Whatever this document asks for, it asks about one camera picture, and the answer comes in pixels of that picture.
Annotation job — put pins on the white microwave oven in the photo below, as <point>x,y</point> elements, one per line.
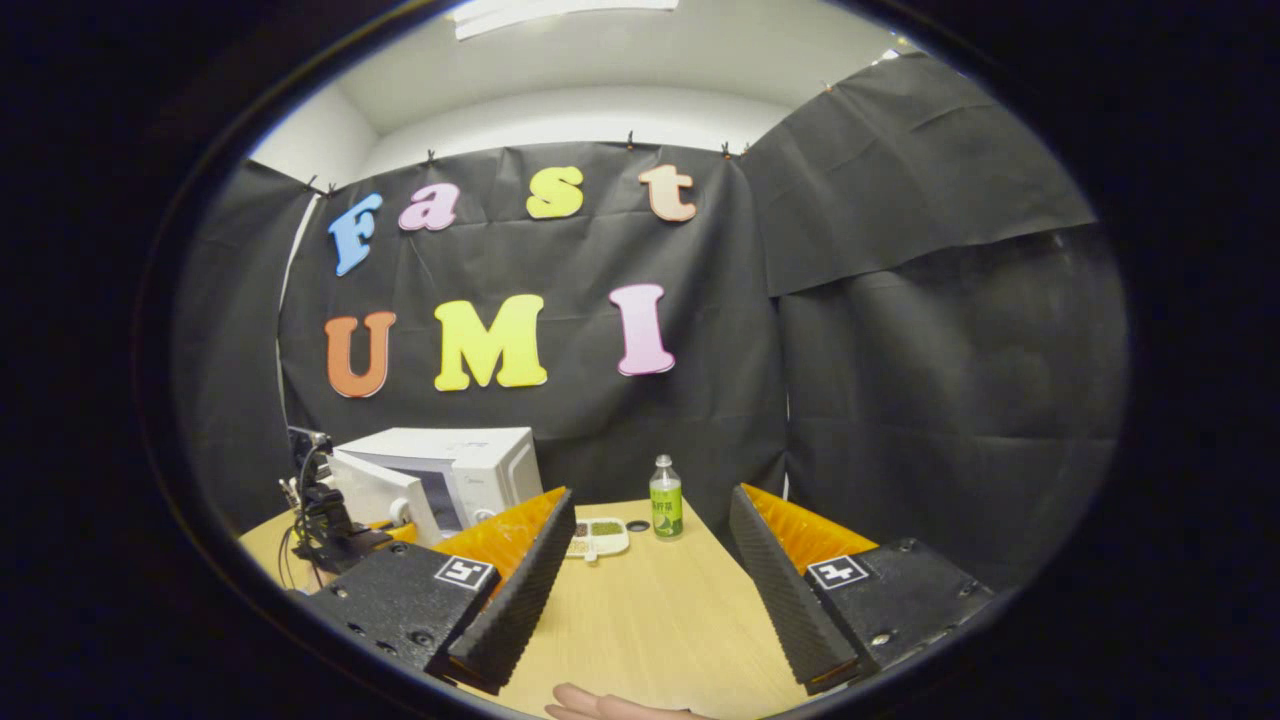
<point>490,468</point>

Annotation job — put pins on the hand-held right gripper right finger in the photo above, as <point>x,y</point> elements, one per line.
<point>780,590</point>

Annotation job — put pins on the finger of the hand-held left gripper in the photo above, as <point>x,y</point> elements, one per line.
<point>400,533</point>

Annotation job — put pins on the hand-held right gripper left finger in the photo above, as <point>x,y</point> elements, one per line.
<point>520,600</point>

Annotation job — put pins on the long ceiling light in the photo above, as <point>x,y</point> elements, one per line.
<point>560,14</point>

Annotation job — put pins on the green drink bottle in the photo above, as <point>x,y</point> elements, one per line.
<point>666,505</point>

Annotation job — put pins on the white divided grain dish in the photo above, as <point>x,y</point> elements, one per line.
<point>603,537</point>

